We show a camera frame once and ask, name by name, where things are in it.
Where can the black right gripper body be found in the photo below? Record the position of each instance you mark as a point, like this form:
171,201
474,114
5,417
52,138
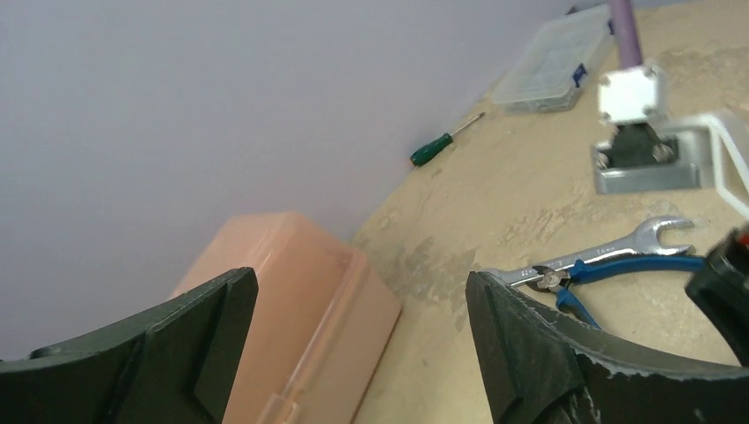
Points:
720,290

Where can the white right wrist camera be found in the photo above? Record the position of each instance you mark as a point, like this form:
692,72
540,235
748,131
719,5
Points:
648,151

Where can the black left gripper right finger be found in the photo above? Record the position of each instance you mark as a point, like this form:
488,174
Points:
541,366

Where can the clear plastic organizer box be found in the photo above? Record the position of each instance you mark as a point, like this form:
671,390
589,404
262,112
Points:
558,63

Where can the silver open-end wrench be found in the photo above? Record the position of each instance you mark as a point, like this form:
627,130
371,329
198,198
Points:
644,240

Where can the green handled screwdriver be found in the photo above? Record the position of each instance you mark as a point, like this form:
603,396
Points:
429,151

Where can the blue handled pliers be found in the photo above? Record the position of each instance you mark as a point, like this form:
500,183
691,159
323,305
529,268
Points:
559,282

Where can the pink translucent plastic toolbox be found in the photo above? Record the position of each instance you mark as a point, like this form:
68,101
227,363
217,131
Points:
321,322

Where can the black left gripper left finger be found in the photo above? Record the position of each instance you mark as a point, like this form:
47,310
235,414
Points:
172,363

